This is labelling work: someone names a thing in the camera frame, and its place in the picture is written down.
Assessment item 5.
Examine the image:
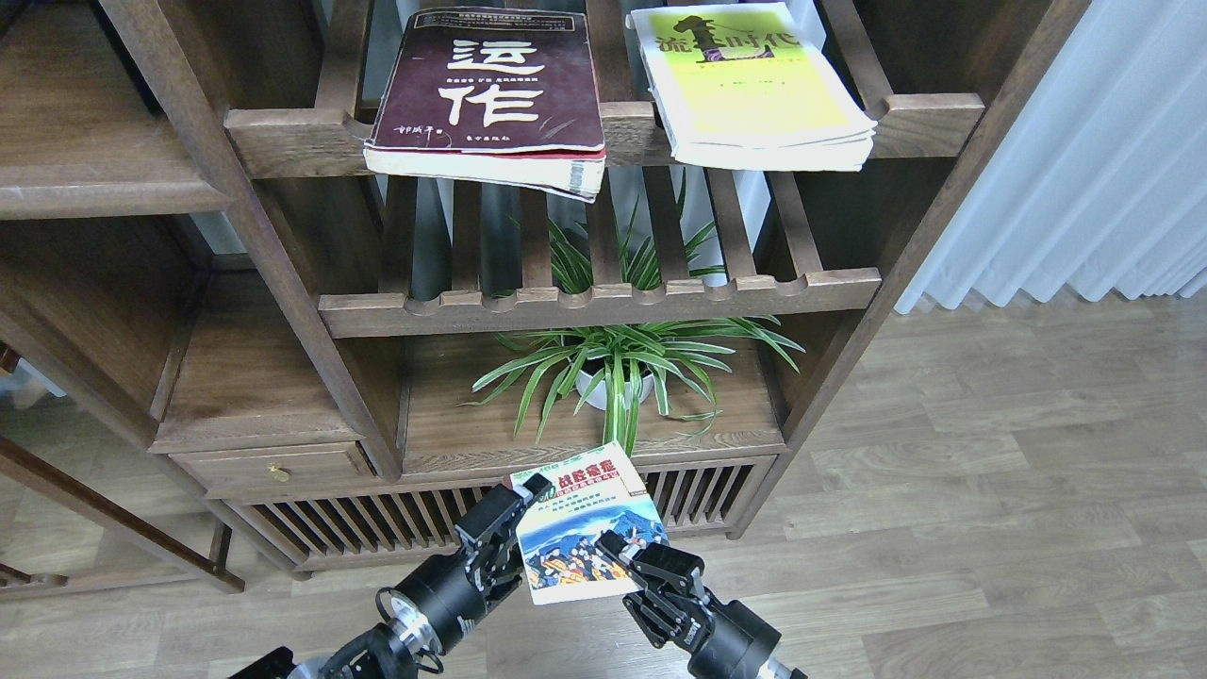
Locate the dark wooden side frame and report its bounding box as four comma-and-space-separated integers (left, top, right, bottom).
2, 349, 245, 599

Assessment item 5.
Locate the white pleated curtain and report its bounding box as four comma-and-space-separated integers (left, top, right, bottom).
894, 1, 1206, 314

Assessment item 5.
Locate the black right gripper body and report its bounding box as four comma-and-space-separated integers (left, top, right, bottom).
688, 595, 785, 678

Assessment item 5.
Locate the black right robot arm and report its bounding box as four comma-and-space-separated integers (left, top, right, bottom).
596, 529, 806, 678

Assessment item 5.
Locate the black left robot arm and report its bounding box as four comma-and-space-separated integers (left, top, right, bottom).
237, 473, 553, 678

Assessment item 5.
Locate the green spider plant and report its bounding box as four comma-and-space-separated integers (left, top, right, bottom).
457, 185, 805, 455

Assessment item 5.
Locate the white book with colourful picture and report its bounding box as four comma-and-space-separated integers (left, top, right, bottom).
511, 441, 669, 605

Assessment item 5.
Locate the dark wooden bookshelf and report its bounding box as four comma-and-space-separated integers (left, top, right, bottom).
2, 1, 1089, 576

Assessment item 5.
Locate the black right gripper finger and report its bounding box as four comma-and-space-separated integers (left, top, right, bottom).
595, 529, 706, 604
622, 589, 702, 652

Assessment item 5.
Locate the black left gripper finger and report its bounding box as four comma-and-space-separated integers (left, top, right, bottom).
456, 473, 553, 557
471, 548, 524, 614

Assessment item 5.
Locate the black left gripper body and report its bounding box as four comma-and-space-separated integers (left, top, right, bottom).
391, 550, 488, 652

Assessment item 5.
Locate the dark maroon book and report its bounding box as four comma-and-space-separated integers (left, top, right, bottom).
363, 6, 606, 203

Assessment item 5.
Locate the yellow green book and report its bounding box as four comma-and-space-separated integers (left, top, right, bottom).
626, 2, 875, 172

